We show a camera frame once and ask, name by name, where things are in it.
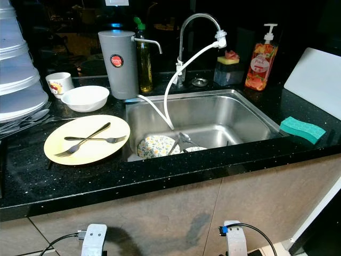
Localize yellow plate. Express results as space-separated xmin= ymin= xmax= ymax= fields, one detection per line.
xmin=44 ymin=115 xmax=131 ymax=165

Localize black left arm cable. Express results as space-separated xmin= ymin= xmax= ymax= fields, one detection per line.
xmin=38 ymin=232 xmax=83 ymax=256

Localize white hose with adapter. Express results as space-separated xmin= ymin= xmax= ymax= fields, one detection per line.
xmin=137 ymin=30 xmax=228 ymax=130

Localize orange floral soap pump bottle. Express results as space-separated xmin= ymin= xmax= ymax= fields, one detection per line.
xmin=245 ymin=23 xmax=281 ymax=91

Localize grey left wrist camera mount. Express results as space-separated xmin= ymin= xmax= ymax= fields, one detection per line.
xmin=80 ymin=223 xmax=108 ymax=256

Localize grey water filter canister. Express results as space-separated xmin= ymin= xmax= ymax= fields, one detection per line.
xmin=98 ymin=30 xmax=163 ymax=100

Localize floral patterned plate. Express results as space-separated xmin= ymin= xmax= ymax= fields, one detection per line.
xmin=184 ymin=146 xmax=208 ymax=154
xmin=137 ymin=135 xmax=182 ymax=159

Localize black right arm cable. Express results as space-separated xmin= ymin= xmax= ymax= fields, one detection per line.
xmin=226 ymin=223 xmax=279 ymax=256

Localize white cutting board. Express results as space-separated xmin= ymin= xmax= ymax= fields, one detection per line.
xmin=283 ymin=47 xmax=341 ymax=106

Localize green sponge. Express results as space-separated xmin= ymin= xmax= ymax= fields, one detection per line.
xmin=280 ymin=116 xmax=327 ymax=145

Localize white bowl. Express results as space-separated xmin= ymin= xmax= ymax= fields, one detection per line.
xmin=61 ymin=85 xmax=110 ymax=113

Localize black metal fork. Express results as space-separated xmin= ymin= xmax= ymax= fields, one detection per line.
xmin=64 ymin=135 xmax=127 ymax=145
xmin=54 ymin=122 xmax=111 ymax=157

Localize black sponge holder box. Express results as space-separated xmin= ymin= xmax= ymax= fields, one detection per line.
xmin=213 ymin=62 xmax=245 ymax=86

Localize silver metal spoon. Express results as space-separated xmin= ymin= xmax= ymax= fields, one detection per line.
xmin=0 ymin=109 xmax=53 ymax=133

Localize stainless steel sink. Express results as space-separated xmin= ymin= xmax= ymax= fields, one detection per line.
xmin=125 ymin=89 xmax=288 ymax=162

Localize yellow sponge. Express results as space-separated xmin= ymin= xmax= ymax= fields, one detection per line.
xmin=217 ymin=55 xmax=241 ymax=65

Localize round metal countertop fitting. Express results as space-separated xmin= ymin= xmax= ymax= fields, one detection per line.
xmin=191 ymin=77 xmax=209 ymax=87

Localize white printed cup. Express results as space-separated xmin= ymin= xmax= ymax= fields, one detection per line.
xmin=46 ymin=72 xmax=74 ymax=99

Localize chrome gooseneck faucet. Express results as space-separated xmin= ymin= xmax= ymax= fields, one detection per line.
xmin=176 ymin=13 xmax=224 ymax=86

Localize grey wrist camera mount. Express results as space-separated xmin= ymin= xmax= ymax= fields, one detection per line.
xmin=221 ymin=220 xmax=247 ymax=256
xmin=80 ymin=223 xmax=108 ymax=256

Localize silver metal fork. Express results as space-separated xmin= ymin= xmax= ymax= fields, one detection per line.
xmin=0 ymin=101 xmax=51 ymax=129

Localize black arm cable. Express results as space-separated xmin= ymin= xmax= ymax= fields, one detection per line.
xmin=226 ymin=223 xmax=279 ymax=256
xmin=38 ymin=232 xmax=83 ymax=256

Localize oil bottle green cap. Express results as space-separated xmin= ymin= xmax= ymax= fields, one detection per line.
xmin=133 ymin=17 xmax=152 ymax=94

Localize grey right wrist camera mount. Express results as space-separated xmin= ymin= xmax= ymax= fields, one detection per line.
xmin=221 ymin=220 xmax=247 ymax=256

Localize beige cabinet front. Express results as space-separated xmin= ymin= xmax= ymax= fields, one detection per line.
xmin=0 ymin=160 xmax=341 ymax=256

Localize stacked translucent plastic containers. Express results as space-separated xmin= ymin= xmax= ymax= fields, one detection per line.
xmin=0 ymin=0 xmax=50 ymax=122

